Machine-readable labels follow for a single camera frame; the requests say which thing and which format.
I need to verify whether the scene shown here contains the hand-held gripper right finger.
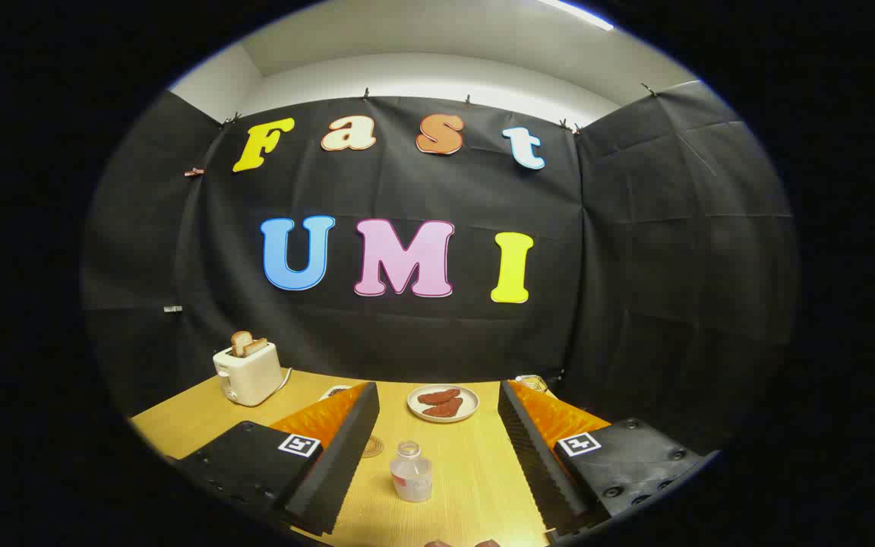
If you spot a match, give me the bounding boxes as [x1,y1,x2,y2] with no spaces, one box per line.
[497,380,719,536]

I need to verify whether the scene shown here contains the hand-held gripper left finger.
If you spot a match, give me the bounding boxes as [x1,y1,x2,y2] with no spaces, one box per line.
[168,381,381,537]

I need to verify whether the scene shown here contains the clear plastic juice bottle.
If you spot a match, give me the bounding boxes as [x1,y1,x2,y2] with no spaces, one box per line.
[390,441,434,504]

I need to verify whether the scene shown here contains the wooden table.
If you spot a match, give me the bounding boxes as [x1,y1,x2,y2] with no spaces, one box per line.
[128,368,613,547]

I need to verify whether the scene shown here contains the round white plate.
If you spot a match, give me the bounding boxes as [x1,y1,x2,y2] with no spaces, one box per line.
[407,384,480,423]

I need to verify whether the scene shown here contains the cream toaster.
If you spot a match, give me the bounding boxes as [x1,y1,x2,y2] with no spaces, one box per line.
[213,342,285,407]

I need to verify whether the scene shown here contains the black backdrop cloth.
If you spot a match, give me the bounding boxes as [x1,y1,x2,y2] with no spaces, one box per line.
[81,80,799,457]

